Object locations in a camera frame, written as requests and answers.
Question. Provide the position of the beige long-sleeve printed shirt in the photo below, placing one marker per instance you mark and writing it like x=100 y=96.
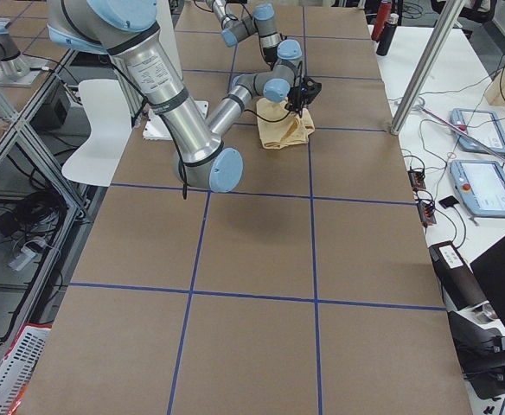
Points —
x=279 y=128

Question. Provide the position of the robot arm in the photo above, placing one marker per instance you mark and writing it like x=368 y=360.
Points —
x=129 y=31
x=261 y=22

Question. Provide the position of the black water bottle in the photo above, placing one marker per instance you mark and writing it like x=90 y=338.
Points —
x=387 y=34

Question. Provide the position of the red water bottle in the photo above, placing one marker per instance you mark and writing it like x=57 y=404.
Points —
x=383 y=13

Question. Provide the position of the white plastic chair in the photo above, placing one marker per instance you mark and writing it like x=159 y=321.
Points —
x=96 y=160

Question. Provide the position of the brown paper table cover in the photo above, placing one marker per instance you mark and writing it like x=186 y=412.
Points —
x=307 y=290

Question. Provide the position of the far blue teach pendant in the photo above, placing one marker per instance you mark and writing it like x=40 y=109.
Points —
x=483 y=125

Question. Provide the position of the blue teach pendant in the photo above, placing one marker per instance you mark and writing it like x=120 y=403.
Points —
x=480 y=186
x=483 y=125

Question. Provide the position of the near blue teach pendant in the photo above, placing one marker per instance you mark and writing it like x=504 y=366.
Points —
x=480 y=186

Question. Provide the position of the white red plastic basket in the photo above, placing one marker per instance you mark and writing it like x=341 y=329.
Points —
x=18 y=364

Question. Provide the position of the grey aluminium frame post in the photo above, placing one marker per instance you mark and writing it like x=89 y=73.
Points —
x=436 y=41

